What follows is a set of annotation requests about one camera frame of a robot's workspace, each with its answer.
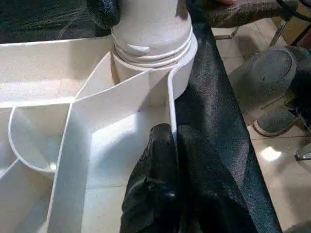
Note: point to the white plastic table leg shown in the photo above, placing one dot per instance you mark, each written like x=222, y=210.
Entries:
x=150, y=29

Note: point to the black metal stand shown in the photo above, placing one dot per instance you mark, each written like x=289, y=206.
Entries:
x=301, y=35

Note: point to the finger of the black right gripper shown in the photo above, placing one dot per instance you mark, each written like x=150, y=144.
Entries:
x=238, y=13

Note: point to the white plastic table top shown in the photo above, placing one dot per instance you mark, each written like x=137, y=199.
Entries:
x=36, y=72

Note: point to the person's grey shoe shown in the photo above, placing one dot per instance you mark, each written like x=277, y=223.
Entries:
x=277, y=121

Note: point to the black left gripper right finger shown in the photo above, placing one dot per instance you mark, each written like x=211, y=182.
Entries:
x=204, y=189

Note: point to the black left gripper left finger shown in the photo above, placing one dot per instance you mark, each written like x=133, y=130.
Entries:
x=155, y=184

